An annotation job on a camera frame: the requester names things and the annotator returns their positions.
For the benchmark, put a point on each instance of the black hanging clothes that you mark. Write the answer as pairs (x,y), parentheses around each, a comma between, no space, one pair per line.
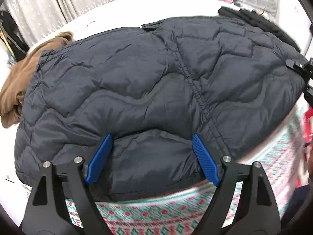
(11,37)

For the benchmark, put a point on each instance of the grey star patterned curtain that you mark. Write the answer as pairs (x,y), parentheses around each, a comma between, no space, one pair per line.
(37,19)

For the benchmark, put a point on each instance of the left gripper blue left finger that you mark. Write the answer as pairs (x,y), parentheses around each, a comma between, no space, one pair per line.
(95,159)

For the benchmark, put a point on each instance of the patterned red green bedspread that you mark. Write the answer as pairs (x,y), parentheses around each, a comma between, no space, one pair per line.
(220,195)

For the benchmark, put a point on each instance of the folded brown coat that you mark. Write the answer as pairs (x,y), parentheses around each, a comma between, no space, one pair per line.
(15,87)

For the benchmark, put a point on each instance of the black quilted puffer jacket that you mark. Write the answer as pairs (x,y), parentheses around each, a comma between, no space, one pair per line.
(153,88)

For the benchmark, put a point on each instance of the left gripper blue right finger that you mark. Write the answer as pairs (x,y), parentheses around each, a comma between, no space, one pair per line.
(205,160)

